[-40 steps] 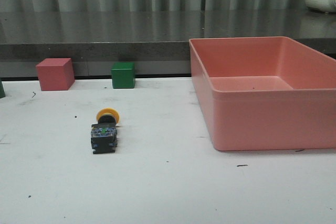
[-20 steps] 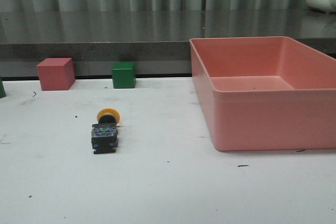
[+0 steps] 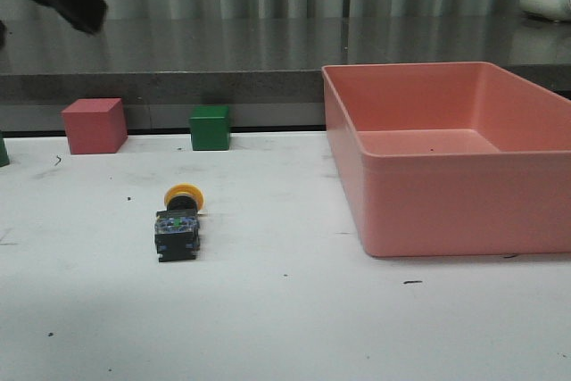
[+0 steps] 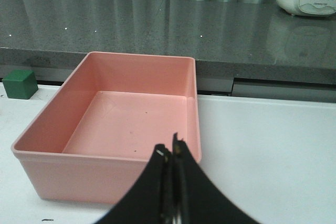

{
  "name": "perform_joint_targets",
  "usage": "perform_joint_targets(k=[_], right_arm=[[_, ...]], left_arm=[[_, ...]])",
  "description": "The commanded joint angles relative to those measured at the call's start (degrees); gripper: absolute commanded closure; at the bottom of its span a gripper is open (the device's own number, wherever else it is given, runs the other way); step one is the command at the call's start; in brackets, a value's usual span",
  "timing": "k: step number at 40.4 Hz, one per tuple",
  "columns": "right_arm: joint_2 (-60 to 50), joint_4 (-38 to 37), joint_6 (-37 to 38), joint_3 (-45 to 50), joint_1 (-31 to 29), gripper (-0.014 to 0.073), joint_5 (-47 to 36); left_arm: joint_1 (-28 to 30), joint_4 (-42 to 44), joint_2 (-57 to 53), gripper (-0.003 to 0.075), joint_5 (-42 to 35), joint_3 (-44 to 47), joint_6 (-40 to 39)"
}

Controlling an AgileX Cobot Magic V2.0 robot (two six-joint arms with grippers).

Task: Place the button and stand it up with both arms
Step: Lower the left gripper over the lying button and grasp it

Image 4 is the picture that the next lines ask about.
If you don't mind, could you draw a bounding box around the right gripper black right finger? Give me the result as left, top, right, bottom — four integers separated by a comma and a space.
172, 133, 256, 223

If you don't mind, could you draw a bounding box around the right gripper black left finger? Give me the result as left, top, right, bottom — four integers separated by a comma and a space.
98, 144, 172, 223

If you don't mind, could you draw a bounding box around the pink plastic bin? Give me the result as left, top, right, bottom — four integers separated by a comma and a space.
12, 51, 202, 204

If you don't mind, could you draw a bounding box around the green cube block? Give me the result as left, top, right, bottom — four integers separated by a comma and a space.
2, 69, 38, 100

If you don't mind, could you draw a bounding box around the grey stone counter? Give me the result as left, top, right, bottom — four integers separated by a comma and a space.
0, 0, 336, 103

